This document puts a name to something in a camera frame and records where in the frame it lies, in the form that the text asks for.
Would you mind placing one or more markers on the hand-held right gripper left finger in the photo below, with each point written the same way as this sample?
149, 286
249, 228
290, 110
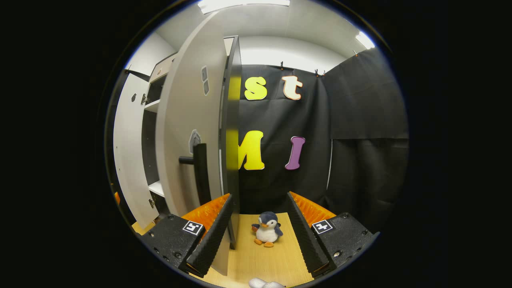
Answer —
214, 240

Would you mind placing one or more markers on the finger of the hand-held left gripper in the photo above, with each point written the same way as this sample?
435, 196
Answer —
116, 198

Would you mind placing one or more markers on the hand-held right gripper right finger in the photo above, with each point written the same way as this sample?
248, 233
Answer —
306, 236

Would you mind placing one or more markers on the white cabinet door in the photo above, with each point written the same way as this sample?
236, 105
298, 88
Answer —
188, 112
128, 160

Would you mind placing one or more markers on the white and grey cabinet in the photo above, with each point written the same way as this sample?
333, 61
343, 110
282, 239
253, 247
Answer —
232, 120

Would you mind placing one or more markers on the penguin plush toy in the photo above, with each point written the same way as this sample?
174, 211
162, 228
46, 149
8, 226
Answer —
267, 232

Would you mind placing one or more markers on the black backdrop cloth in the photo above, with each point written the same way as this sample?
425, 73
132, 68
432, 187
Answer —
360, 168

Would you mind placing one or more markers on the small ceiling light panel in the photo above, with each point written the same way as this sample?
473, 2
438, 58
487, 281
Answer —
364, 40

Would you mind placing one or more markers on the large ceiling light panel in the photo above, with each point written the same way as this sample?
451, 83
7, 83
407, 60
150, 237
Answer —
244, 4

